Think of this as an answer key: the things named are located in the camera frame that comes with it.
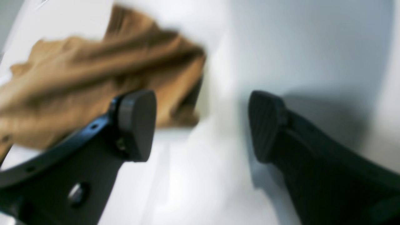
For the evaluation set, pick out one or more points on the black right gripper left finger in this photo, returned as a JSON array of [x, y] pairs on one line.
[[70, 184]]

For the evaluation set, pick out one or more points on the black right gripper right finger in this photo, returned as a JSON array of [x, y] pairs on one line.
[[328, 183]]

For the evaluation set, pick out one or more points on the brown t-shirt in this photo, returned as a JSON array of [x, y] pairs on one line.
[[66, 84]]

